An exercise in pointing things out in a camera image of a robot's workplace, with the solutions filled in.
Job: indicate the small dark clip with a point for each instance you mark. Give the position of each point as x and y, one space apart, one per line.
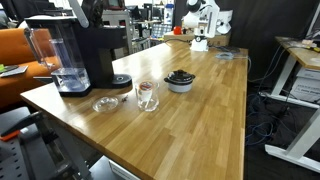
124 99

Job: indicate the clear glass lid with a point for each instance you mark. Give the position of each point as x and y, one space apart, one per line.
105 104

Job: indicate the white side desk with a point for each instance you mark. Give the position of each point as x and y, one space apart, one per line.
310 133

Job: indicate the orange coffee pod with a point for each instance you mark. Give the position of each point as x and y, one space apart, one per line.
145 90

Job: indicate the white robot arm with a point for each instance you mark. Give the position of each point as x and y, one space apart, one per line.
206 19

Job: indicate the grey pot with black lid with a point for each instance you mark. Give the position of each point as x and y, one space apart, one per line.
179 81

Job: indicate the red object on box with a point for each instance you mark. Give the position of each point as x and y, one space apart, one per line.
177 30

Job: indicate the clear water tank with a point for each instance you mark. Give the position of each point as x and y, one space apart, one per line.
58 51

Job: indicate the clear glass jar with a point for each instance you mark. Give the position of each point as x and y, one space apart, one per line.
153 103

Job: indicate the orange sofa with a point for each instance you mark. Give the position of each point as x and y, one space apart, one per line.
16 51

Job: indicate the white box under desk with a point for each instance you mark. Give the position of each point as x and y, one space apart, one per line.
307 85

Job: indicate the black coffee maker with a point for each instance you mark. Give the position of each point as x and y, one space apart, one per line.
95 41

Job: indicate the black clamp with orange tip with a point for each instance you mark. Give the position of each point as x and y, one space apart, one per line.
13 125

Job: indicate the grey round puck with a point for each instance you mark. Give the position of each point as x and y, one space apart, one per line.
225 56

